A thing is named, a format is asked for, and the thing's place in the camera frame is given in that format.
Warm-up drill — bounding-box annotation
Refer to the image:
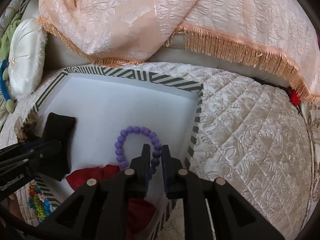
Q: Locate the cream quilted bedspread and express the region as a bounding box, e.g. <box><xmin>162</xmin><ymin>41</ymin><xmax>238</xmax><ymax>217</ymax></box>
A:
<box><xmin>1</xmin><ymin>62</ymin><xmax>312</xmax><ymax>239</ymax></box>

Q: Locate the leopard print hair bow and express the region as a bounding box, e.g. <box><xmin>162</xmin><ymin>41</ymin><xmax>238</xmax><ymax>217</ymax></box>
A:
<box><xmin>14</xmin><ymin>111</ymin><xmax>39</xmax><ymax>144</ymax></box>

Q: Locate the green blue plastic bracelet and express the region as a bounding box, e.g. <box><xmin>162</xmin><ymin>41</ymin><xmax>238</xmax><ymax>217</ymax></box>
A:
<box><xmin>27</xmin><ymin>184</ymin><xmax>54</xmax><ymax>223</ymax></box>

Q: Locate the person's left hand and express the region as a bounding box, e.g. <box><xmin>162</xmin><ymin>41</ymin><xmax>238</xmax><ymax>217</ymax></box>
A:
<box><xmin>7</xmin><ymin>193</ymin><xmax>24</xmax><ymax>221</ymax></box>

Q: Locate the striped green white tray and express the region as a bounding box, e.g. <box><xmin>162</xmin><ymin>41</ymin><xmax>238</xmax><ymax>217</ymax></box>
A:
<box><xmin>31</xmin><ymin>64</ymin><xmax>204</xmax><ymax>240</ymax></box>

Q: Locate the green plush toy blue band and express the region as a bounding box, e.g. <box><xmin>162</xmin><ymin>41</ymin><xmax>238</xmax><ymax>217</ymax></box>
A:
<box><xmin>1</xmin><ymin>20</ymin><xmax>21</xmax><ymax>113</ymax></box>

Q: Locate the small red object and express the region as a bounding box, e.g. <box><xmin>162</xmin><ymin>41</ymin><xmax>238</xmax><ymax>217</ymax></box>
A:
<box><xmin>287</xmin><ymin>87</ymin><xmax>300</xmax><ymax>106</ymax></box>

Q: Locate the peach fringed blanket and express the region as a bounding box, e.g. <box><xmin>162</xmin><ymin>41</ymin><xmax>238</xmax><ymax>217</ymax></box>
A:
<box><xmin>39</xmin><ymin>0</ymin><xmax>319</xmax><ymax>102</ymax></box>

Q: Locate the floral bed skirt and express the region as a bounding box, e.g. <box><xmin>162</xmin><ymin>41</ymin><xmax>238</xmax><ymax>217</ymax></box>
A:
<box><xmin>300</xmin><ymin>101</ymin><xmax>320</xmax><ymax>227</ymax></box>

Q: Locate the red velvet bow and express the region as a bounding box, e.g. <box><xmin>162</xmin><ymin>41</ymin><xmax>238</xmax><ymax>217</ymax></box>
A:
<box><xmin>66</xmin><ymin>164</ymin><xmax>156</xmax><ymax>233</ymax></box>

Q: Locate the round white satin cushion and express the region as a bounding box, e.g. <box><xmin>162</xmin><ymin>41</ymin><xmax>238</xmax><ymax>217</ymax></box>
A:
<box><xmin>8</xmin><ymin>18</ymin><xmax>47</xmax><ymax>99</ymax></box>

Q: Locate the purple bead bracelet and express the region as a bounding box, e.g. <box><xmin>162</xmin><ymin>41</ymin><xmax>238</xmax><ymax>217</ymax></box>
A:
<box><xmin>114</xmin><ymin>126</ymin><xmax>163</xmax><ymax>181</ymax></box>

